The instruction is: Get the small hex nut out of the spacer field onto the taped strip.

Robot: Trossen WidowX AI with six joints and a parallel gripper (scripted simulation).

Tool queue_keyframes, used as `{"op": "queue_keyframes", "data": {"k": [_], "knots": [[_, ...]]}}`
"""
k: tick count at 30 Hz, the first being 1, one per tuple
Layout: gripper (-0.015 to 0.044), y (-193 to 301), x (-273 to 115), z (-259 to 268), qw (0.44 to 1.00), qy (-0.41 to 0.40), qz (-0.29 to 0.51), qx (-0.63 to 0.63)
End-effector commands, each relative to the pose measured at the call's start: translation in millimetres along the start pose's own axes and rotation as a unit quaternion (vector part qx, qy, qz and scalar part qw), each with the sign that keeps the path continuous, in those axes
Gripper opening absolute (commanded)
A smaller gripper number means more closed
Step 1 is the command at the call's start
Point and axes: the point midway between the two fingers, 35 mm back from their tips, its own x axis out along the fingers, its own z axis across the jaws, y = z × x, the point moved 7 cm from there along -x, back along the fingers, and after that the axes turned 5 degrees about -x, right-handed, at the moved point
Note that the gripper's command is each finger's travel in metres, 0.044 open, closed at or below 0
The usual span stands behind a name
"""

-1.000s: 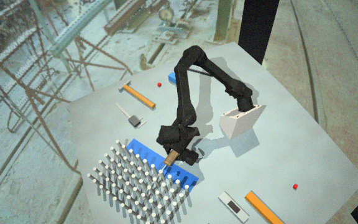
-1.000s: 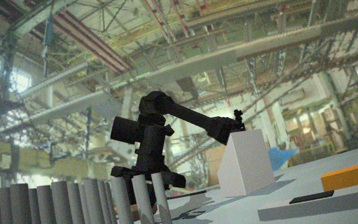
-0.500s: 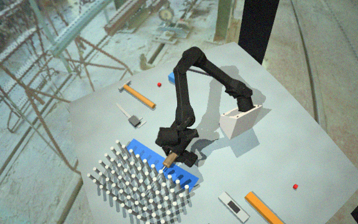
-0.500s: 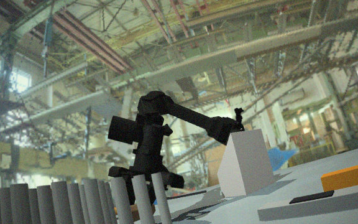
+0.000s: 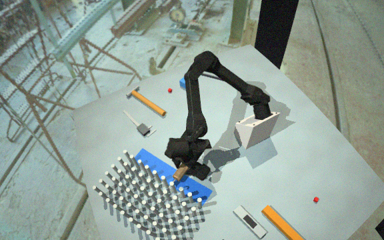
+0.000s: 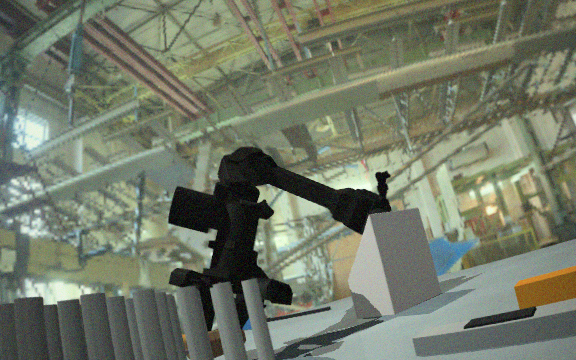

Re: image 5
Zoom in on orange rectangular bar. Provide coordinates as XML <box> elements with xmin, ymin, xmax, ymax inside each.
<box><xmin>262</xmin><ymin>205</ymin><xmax>303</xmax><ymax>240</ymax></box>

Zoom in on blue tape strip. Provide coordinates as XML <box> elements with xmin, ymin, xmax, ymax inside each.
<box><xmin>135</xmin><ymin>148</ymin><xmax>212</xmax><ymax>206</ymax></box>

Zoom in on blue cube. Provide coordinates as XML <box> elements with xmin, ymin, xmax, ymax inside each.
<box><xmin>179</xmin><ymin>77</ymin><xmax>185</xmax><ymax>88</ymax></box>

